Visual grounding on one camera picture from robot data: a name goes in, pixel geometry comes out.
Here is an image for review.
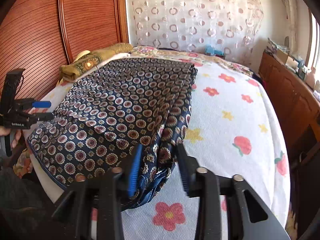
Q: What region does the gold folded cloth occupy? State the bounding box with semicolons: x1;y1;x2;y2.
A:
60;43;133;82

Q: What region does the blue object behind bed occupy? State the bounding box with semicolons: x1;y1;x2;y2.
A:
204;45;225;57

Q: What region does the pink white bottle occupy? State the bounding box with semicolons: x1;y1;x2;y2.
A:
305;67;316;89

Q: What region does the white strawberry flower bedsheet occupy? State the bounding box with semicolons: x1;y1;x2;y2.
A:
23;60;292;240

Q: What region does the long wooden cabinet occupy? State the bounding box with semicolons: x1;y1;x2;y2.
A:
259;52;319;164

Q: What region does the sheer circle pattern curtain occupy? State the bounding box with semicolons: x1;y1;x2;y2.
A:
126;0;264;66

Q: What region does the cardboard box on cabinet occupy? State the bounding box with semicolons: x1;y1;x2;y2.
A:
276;49;298;68

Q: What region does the stack of papers on cabinet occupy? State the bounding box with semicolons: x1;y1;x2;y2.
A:
267;37;290;54

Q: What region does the person's left hand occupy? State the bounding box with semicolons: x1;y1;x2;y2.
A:
0;126;22;150

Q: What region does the floral rose quilt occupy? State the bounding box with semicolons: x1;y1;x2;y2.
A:
130;46;254;77

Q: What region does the navy patterned cloth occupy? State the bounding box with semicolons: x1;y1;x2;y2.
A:
27;57;197;209

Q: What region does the wooden louvered wardrobe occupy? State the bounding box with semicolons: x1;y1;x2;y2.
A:
1;0;129;99

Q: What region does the bright window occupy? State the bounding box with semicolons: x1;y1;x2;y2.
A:
307;10;319;69

